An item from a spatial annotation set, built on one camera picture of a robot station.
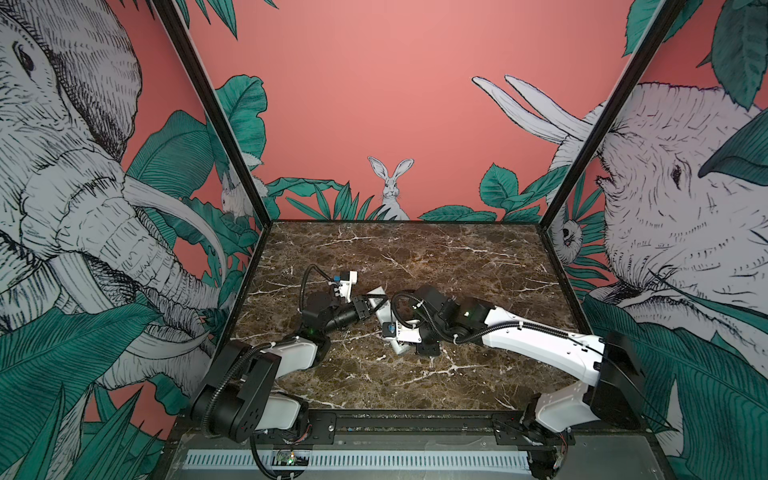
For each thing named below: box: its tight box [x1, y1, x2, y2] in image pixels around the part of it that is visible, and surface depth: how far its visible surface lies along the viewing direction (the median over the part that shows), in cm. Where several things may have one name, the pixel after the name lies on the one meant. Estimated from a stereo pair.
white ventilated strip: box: [182, 450, 533, 471], surface depth 71 cm
